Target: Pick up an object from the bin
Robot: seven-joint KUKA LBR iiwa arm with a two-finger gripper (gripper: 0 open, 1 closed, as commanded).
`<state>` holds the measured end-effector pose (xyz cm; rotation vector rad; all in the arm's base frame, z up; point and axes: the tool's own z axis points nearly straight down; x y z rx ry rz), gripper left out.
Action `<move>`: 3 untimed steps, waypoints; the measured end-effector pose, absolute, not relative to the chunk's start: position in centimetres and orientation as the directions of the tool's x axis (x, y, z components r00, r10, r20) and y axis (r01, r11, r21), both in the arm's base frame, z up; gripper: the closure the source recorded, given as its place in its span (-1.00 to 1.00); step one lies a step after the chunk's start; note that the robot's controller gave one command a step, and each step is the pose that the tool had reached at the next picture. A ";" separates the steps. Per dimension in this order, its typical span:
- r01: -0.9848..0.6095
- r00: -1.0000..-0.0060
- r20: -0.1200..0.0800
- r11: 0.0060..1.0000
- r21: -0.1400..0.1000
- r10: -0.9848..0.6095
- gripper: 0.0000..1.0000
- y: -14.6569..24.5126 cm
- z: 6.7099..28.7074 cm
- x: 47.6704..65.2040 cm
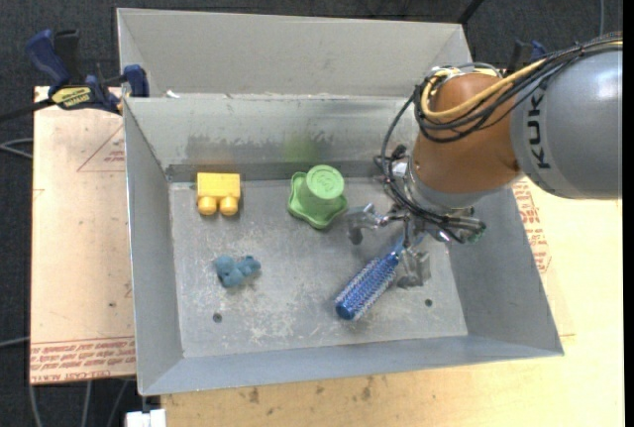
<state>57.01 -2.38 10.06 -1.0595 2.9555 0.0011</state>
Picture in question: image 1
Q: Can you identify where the blue round hair brush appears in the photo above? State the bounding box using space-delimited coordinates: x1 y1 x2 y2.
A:
334 239 408 322

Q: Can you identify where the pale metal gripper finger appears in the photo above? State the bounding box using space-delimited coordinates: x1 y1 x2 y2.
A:
346 202 386 247
396 248 432 290

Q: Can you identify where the blue toy animal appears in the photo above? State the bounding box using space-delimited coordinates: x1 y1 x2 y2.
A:
213 254 263 289

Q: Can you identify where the yellow toy building block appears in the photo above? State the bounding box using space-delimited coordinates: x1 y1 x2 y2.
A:
195 171 243 218

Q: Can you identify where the black cylinder on white bracket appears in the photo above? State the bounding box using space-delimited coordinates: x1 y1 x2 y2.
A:
378 143 413 184

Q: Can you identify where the brown cardboard board red print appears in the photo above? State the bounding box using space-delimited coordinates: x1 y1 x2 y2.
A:
29 85 579 385

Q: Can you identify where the green cup with star base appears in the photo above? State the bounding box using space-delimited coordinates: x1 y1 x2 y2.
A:
286 163 350 231

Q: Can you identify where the grey metal bin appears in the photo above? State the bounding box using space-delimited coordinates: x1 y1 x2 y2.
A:
116 7 565 397

